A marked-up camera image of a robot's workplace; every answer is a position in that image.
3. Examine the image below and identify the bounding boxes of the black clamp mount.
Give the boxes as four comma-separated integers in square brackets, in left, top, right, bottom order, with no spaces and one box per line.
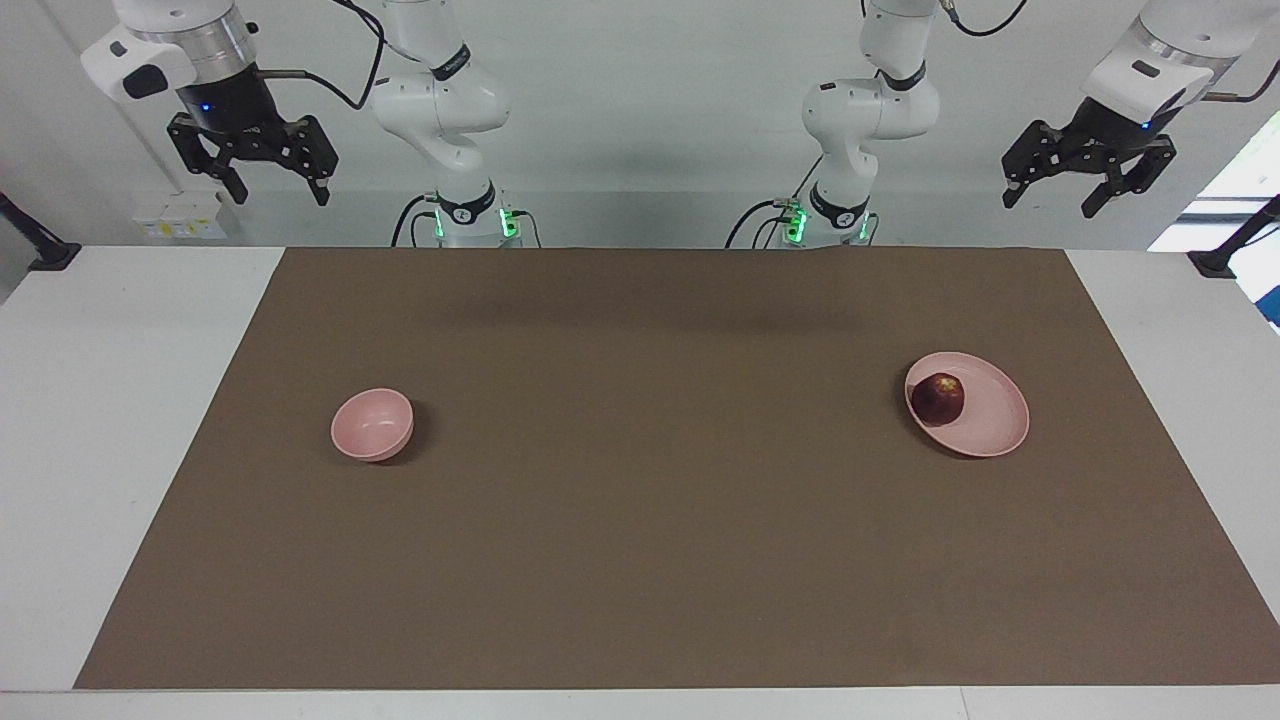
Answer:
[1187,195,1280,279]
[0,190,83,273]

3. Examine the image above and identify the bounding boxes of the black base cable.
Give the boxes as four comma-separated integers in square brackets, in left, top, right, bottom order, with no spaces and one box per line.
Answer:
[725,155,826,249]
[390,193,544,249]

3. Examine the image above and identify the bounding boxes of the dark red apple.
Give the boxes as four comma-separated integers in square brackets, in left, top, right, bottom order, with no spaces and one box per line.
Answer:
[910,372,966,428]

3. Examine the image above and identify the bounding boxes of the white wall socket box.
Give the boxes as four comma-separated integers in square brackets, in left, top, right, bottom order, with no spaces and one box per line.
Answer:
[132,192,229,241]

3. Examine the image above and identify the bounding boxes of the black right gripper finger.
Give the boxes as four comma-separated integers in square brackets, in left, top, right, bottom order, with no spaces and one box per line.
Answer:
[167,113,249,206]
[262,117,339,208]

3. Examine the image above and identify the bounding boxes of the pink plate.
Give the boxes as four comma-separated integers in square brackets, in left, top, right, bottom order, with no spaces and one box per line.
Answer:
[904,351,1031,459]

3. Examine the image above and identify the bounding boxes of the pink bowl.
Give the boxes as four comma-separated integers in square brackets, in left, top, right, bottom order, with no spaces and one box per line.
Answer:
[330,388,415,463]

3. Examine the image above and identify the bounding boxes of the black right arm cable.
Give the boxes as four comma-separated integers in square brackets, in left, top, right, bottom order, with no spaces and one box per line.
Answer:
[250,0,391,111]

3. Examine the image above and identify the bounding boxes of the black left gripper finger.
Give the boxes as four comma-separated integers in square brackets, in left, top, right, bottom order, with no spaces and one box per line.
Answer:
[1082,138,1179,219]
[1002,120,1077,209]

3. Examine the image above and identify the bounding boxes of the brown table mat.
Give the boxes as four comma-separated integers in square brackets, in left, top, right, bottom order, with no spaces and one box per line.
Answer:
[73,247,1280,691]

